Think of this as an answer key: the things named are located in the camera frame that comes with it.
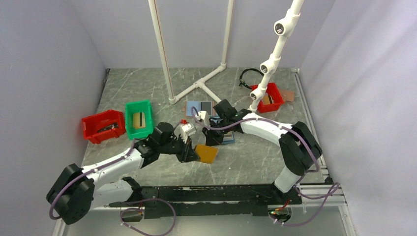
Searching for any white pvc camera mast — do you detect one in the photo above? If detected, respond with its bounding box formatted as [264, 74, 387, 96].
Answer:
[249, 0, 304, 113]

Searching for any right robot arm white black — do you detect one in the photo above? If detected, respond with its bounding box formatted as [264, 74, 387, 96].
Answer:
[190, 99, 323, 204]

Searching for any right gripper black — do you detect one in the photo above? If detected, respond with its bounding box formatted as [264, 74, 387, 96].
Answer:
[202, 118, 231, 148]

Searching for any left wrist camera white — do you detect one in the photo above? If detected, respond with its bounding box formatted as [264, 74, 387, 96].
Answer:
[179, 119, 197, 144]

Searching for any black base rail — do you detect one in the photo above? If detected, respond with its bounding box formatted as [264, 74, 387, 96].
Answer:
[109, 184, 302, 219]

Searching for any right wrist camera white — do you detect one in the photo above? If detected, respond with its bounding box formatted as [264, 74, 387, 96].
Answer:
[196, 111, 210, 126]

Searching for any beige card in green bin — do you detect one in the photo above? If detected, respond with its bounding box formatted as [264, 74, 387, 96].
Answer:
[132, 112, 146, 129]

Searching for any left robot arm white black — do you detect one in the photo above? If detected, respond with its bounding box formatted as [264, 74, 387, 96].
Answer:
[46, 122, 200, 224]

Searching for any white pvc pipe frame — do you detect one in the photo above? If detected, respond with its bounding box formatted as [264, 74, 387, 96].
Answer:
[148, 0, 235, 104]

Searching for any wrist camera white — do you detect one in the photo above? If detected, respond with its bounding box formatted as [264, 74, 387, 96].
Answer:
[179, 119, 197, 144]
[196, 111, 210, 126]

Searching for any orange card holder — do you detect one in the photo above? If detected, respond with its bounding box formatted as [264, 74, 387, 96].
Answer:
[194, 145, 218, 164]

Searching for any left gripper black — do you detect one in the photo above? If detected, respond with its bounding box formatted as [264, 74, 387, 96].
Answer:
[158, 133, 200, 163]

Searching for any red plastic bin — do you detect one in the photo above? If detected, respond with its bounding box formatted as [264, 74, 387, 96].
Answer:
[257, 83, 285, 113]
[81, 110, 126, 144]

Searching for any blue open card holder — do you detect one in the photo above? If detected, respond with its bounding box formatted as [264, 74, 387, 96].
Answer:
[210, 116, 235, 145]

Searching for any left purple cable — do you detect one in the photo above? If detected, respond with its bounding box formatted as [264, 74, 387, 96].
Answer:
[49, 138, 178, 236]

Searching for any black cable loop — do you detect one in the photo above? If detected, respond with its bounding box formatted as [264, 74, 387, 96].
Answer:
[239, 68, 265, 90]

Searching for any brown flat card holder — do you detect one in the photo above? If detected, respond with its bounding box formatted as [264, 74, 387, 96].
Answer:
[280, 90, 295, 102]

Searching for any right red plastic bin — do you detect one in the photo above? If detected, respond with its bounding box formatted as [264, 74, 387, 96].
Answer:
[257, 83, 285, 113]

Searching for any left red plastic bin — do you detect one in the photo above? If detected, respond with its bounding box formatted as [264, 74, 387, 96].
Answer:
[81, 110, 126, 144]

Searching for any green plastic bin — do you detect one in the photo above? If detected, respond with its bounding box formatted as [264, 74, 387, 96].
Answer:
[125, 100, 154, 140]

